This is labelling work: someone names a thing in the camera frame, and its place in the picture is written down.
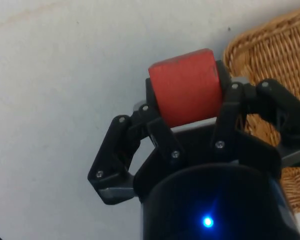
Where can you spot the brown wicker basket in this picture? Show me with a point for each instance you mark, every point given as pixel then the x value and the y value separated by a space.
pixel 277 50

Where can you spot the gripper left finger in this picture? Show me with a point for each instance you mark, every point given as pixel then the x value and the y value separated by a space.
pixel 107 155

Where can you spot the red cube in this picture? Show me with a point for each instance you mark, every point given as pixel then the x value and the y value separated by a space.
pixel 187 90

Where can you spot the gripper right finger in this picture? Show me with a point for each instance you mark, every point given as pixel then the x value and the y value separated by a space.
pixel 230 112

